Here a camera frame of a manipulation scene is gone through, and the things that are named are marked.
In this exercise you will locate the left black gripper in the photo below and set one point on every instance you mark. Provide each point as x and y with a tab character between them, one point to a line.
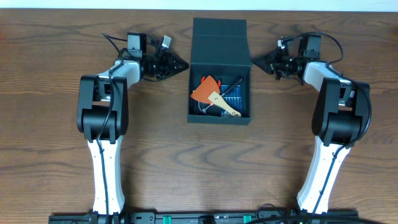
167	65

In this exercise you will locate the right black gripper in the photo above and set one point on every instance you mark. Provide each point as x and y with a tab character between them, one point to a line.
268	60

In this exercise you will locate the blue precision screwdriver set case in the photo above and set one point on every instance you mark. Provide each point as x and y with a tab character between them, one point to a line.
233	98

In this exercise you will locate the dark green box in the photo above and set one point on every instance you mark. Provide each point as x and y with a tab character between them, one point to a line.
220	50

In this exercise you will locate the orange handled pliers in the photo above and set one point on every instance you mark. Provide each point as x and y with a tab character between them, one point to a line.
204	77

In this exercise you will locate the small claw hammer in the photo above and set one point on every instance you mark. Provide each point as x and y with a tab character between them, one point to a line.
231	87

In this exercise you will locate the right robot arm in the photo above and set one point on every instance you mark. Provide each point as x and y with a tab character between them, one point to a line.
341	117

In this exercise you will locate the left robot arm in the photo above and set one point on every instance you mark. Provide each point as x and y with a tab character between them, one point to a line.
103	114

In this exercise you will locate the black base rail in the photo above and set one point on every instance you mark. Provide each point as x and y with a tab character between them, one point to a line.
192	218

